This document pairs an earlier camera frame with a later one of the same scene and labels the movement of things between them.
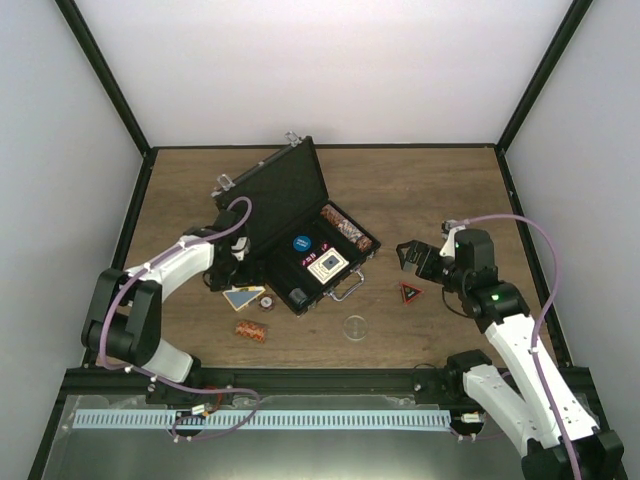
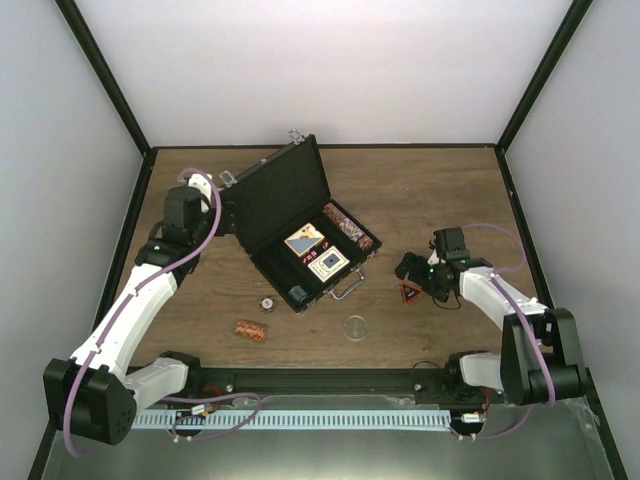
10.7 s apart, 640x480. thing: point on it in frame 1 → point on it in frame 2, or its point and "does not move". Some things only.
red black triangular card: [409, 292] does not move
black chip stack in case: [297, 296] does not move
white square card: [328, 265] does not move
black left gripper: [246, 279] → [231, 221]
